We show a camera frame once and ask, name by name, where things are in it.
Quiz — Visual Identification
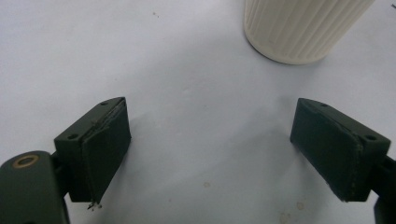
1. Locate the cream pump bottle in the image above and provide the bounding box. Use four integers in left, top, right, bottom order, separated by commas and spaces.
243, 0, 376, 65

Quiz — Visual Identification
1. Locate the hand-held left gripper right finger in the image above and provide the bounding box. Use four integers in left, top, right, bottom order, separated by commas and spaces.
289, 97, 392, 203

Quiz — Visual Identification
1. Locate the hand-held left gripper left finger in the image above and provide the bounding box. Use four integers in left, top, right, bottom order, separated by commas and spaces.
53, 96, 133, 206

